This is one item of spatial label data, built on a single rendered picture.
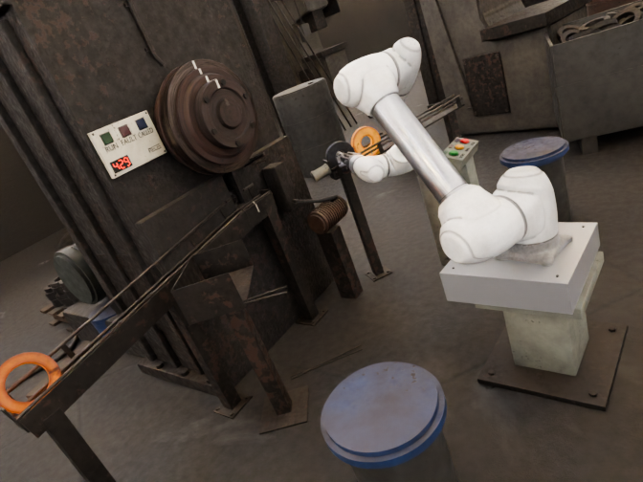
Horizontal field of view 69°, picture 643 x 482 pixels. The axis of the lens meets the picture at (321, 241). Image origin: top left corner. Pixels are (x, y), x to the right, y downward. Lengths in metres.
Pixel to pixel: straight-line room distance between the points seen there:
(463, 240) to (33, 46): 1.54
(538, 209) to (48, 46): 1.69
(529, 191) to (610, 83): 2.06
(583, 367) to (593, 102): 2.05
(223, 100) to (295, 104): 2.78
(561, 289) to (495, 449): 0.54
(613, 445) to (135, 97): 2.01
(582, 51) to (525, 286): 2.15
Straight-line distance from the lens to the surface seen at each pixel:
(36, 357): 1.76
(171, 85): 1.97
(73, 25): 2.03
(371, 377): 1.31
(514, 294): 1.52
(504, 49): 4.17
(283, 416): 1.98
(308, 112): 4.73
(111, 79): 2.03
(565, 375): 1.80
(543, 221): 1.51
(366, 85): 1.52
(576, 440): 1.65
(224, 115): 1.97
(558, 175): 2.56
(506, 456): 1.62
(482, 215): 1.37
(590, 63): 3.42
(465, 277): 1.55
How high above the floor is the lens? 1.27
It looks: 23 degrees down
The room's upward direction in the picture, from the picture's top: 21 degrees counter-clockwise
